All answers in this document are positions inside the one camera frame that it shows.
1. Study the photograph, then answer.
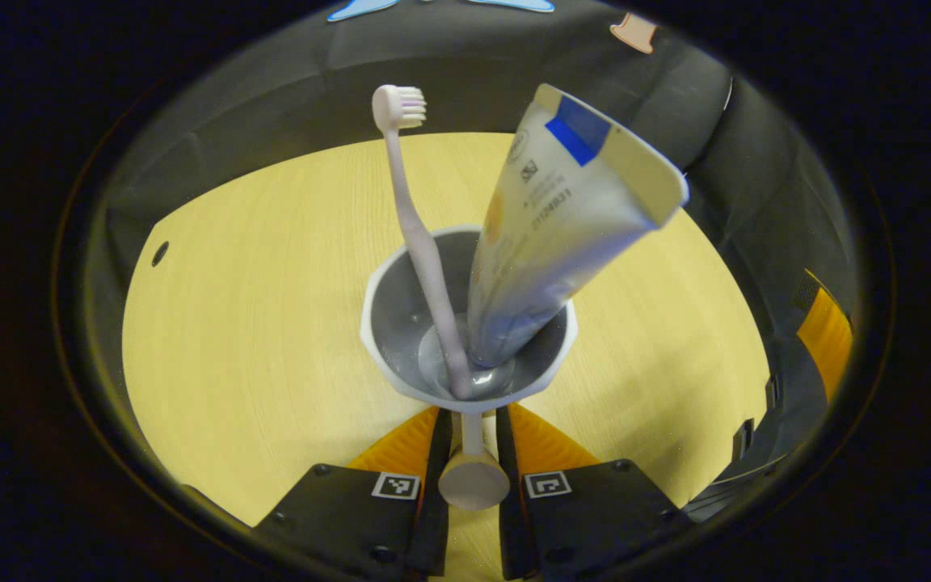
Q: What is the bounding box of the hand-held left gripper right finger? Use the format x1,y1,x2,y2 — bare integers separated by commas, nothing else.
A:
496,403,693,581

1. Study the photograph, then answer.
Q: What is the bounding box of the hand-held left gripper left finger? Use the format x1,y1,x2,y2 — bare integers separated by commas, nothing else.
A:
255,407,454,579

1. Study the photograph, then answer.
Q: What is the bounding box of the white cup with peg handle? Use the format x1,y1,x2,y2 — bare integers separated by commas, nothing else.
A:
360,225,579,512

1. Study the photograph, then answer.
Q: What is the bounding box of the pale pink toothbrush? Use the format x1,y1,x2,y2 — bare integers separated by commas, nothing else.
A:
372,84,474,401

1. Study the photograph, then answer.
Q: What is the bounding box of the white toothpaste tube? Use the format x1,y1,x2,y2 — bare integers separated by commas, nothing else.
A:
466,83,690,370

